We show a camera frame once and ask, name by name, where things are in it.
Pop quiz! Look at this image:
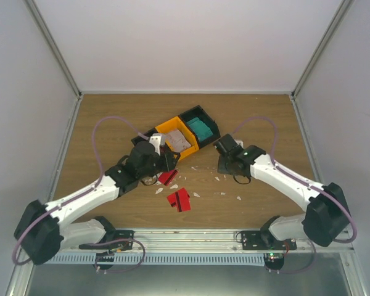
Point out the red credit card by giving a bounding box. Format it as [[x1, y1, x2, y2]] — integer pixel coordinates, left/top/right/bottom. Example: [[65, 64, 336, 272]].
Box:
[[158, 170, 178, 186]]

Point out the yellow card bin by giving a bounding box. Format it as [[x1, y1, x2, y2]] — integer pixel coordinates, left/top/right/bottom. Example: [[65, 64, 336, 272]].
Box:
[[155, 116, 199, 161]]

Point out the red black-striped card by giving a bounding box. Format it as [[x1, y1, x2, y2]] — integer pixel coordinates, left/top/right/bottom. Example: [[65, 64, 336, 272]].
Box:
[[167, 192, 182, 212], [175, 188, 191, 212]]

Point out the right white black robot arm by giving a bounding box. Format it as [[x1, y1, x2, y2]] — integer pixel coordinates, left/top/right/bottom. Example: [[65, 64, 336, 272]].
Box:
[[213, 134, 352, 250]]

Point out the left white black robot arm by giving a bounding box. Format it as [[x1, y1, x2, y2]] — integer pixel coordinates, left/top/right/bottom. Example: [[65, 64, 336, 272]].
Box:
[[12, 141, 181, 265]]

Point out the white pink card stack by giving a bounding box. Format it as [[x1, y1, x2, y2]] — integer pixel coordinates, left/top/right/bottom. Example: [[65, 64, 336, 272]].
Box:
[[166, 129, 192, 153]]

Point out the teal card stack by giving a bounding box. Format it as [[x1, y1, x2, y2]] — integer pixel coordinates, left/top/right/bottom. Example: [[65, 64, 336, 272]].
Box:
[[186, 117, 213, 141]]

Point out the white debris pile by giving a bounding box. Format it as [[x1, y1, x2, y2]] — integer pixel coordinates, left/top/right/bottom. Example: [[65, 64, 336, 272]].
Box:
[[141, 174, 183, 196]]

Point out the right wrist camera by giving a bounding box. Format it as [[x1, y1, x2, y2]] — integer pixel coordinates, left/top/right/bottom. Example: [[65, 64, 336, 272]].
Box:
[[235, 139, 244, 147]]

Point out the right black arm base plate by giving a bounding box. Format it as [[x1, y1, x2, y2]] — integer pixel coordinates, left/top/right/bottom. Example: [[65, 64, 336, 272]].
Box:
[[234, 230, 297, 251]]

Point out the aluminium mounting rail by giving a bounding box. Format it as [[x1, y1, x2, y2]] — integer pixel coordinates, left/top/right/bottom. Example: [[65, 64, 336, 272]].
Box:
[[21, 226, 355, 252]]

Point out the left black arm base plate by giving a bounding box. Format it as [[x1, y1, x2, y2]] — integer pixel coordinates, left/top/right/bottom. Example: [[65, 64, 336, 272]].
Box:
[[78, 229, 134, 252]]

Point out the grey slotted cable duct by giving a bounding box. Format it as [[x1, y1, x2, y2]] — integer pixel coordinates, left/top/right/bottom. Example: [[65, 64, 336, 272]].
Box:
[[48, 252, 265, 266]]

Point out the right aluminium frame post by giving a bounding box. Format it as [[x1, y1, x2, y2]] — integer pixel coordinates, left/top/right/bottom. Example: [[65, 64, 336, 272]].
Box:
[[290, 0, 355, 100]]

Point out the aluminium frame post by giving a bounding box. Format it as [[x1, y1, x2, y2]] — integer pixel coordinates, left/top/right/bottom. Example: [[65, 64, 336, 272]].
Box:
[[23, 0, 82, 101], [290, 0, 355, 100]]

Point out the left aluminium frame post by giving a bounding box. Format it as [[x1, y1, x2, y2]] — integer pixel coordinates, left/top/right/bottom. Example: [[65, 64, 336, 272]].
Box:
[[23, 0, 82, 101]]

